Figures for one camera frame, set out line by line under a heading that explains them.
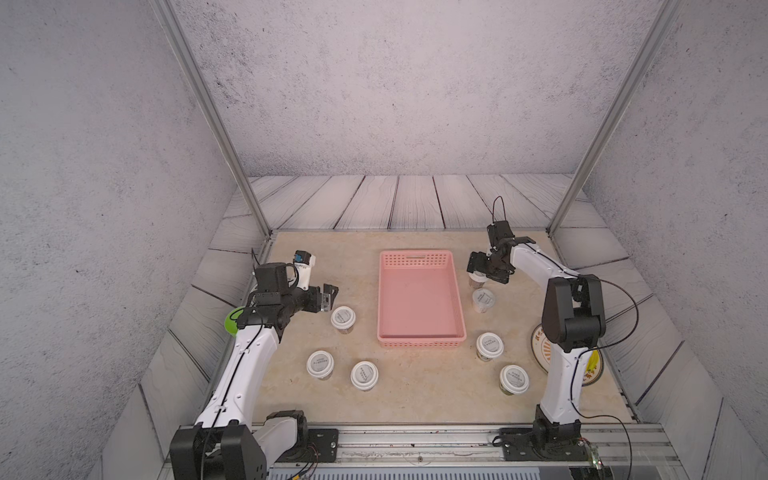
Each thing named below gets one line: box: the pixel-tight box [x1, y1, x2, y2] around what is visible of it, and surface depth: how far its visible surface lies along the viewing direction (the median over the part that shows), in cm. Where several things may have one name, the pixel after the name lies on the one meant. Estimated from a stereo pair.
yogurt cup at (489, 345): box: [476, 332, 505, 362], surface depth 85 cm
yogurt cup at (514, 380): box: [499, 365, 530, 396], surface depth 79 cm
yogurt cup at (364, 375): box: [350, 360, 379, 391], surface depth 80 cm
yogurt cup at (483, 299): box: [472, 288, 496, 314], surface depth 98 cm
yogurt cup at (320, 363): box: [306, 350, 334, 379], surface depth 82 cm
